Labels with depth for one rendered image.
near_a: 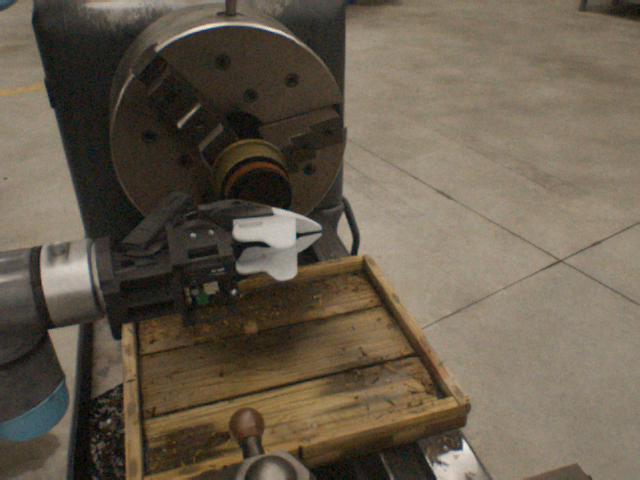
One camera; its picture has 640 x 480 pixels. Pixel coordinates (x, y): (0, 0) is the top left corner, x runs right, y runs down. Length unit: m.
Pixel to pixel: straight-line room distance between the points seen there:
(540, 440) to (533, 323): 0.52
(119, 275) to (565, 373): 1.74
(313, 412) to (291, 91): 0.40
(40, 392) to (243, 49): 0.44
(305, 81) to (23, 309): 0.44
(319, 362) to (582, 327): 1.66
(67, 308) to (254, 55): 0.38
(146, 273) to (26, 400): 0.17
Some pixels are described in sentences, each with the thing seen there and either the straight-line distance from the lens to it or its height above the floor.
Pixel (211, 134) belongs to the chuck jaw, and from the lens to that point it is 0.70.
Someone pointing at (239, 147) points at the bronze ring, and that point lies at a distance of 0.68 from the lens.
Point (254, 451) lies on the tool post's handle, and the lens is 0.32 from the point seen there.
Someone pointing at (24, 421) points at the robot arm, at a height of 0.96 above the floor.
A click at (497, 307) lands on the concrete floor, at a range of 2.27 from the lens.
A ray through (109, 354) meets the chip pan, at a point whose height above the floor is 0.54.
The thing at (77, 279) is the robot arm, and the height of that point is 1.10.
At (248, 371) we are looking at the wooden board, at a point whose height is 0.88.
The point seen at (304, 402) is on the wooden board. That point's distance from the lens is 0.68.
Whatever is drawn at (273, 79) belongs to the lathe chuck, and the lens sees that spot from 0.76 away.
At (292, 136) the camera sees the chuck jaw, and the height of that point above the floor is 1.11.
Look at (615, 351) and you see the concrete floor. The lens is 2.24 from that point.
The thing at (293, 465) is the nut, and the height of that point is 1.17.
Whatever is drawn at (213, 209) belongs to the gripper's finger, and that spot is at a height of 1.12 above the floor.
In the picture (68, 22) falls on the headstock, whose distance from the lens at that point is 0.89.
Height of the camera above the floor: 1.40
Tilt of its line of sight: 33 degrees down
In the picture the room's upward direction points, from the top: straight up
